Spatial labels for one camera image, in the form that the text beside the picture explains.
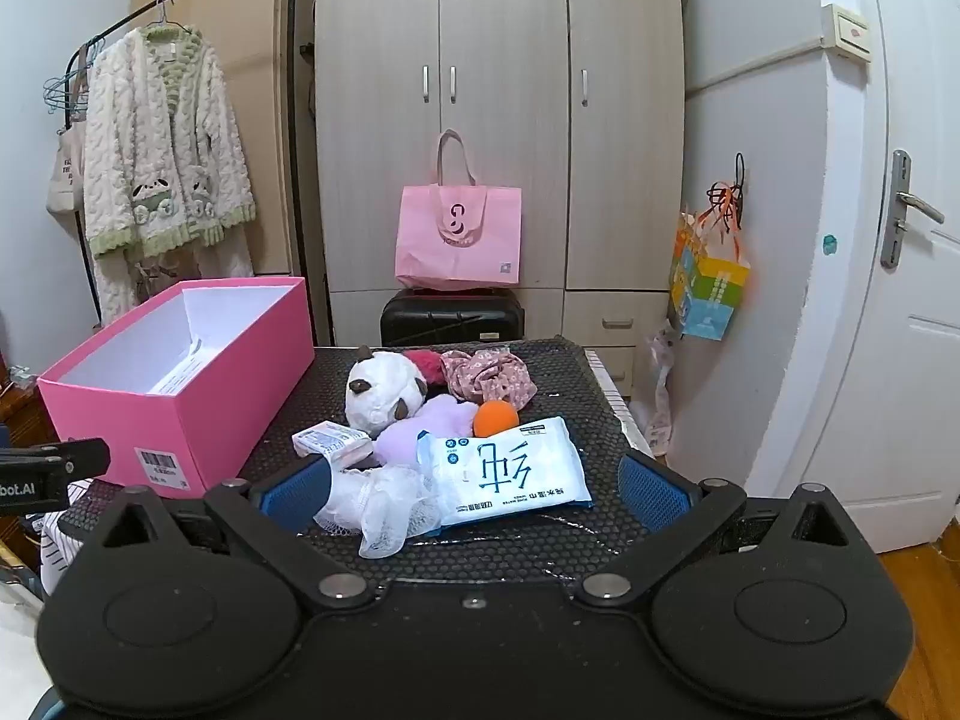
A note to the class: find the white wet wipes pack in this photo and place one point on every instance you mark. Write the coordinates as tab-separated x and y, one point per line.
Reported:
510	472

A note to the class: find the purple plush toy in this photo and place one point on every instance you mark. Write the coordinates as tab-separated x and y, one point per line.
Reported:
420	427

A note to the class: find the striped white cloth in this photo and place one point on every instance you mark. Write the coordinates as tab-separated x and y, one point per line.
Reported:
622	405

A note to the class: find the black suitcase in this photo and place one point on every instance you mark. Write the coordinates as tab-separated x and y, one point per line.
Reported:
450	319

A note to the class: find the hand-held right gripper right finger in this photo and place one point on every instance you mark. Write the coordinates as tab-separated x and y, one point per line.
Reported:
652	491

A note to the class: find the white panda plush toy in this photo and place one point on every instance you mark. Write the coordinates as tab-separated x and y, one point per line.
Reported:
382	390

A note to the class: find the white door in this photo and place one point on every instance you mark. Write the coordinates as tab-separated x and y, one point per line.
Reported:
862	390

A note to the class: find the round teal sticker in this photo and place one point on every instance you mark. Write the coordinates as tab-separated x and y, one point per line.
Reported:
830	244

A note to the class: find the pink cardboard box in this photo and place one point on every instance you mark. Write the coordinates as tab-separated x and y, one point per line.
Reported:
187	420

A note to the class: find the cream canvas tote bag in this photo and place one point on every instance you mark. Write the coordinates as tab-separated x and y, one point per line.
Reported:
64	180

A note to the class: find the colourful paper gift bag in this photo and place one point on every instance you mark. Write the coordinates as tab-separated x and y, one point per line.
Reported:
712	292

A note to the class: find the white fleece robe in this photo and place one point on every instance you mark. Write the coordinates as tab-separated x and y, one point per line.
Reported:
150	150

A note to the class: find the pink tote bag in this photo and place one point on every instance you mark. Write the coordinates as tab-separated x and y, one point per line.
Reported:
457	240

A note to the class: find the black honeycomb mat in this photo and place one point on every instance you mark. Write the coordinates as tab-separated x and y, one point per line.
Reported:
585	420

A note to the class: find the white mesh bath sponge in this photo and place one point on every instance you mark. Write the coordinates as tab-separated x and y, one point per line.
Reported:
375	502

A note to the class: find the cream light switch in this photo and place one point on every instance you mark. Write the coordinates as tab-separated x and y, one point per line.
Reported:
847	34

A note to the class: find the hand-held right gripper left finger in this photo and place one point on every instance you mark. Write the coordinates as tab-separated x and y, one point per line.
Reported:
296	491

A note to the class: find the small pink tissue pack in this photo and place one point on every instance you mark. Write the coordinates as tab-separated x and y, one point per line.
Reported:
330	441

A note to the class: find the beige wardrobe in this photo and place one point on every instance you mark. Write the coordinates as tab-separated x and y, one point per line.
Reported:
510	52

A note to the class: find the white plastic bag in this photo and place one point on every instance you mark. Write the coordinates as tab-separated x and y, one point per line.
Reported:
664	390

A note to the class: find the pink floral cloth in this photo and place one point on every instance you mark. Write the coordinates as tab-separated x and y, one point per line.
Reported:
487	379

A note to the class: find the orange plush ball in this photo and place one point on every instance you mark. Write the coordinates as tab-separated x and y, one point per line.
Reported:
496	418

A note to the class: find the magenta fuzzy scrunchie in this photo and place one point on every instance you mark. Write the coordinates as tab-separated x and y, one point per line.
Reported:
424	364

